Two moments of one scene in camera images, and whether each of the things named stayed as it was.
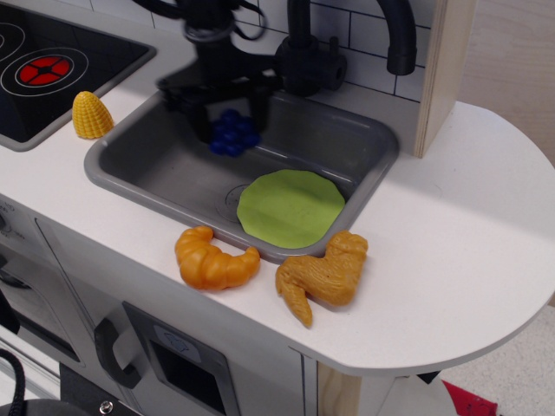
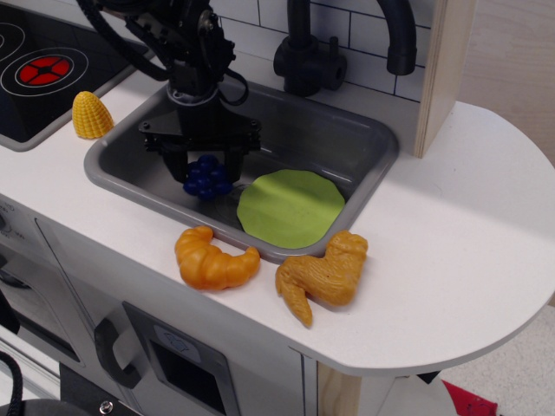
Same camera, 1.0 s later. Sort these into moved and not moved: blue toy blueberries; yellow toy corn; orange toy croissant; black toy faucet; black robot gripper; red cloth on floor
Moved: blue toy blueberries; black robot gripper
Not moved: black toy faucet; orange toy croissant; yellow toy corn; red cloth on floor
